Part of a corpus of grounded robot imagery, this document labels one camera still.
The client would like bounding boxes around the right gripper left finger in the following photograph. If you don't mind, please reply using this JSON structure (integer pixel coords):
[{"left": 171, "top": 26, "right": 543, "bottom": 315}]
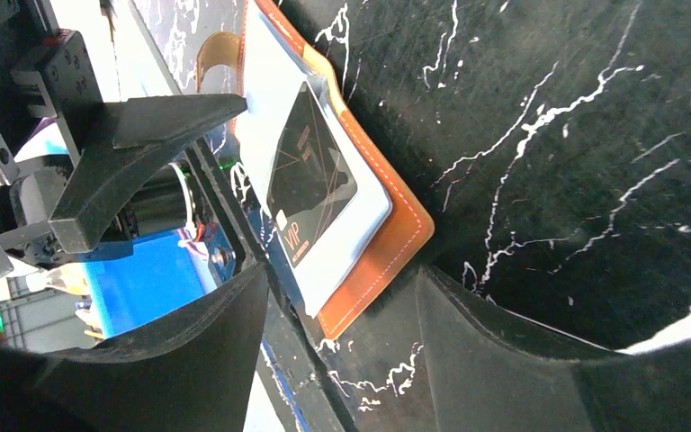
[{"left": 0, "top": 263, "right": 270, "bottom": 431}]

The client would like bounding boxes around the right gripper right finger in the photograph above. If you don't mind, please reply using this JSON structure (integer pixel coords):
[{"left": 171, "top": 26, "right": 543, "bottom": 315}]
[{"left": 414, "top": 266, "right": 691, "bottom": 431}]

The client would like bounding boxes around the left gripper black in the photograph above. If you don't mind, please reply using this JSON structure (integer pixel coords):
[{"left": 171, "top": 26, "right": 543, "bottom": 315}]
[{"left": 0, "top": 1, "right": 247, "bottom": 279}]

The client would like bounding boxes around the brown leather card holder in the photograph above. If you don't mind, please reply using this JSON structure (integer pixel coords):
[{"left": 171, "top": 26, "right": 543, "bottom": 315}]
[{"left": 196, "top": 1, "right": 435, "bottom": 339}]

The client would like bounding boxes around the blue plastic bin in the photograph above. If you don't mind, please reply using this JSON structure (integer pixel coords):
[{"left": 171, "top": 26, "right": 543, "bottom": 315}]
[{"left": 84, "top": 229, "right": 235, "bottom": 338}]

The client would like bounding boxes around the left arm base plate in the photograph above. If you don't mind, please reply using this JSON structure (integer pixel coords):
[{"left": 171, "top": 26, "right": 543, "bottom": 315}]
[{"left": 185, "top": 138, "right": 265, "bottom": 279}]

